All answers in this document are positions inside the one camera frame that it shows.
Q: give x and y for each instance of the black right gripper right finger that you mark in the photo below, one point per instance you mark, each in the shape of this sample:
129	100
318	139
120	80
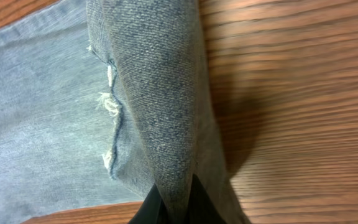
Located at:
200	207

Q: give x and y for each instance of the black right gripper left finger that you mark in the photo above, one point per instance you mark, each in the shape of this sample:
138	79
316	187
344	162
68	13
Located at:
152	210

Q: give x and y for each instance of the blue denim jeans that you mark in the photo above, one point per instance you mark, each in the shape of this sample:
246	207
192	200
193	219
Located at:
99	101

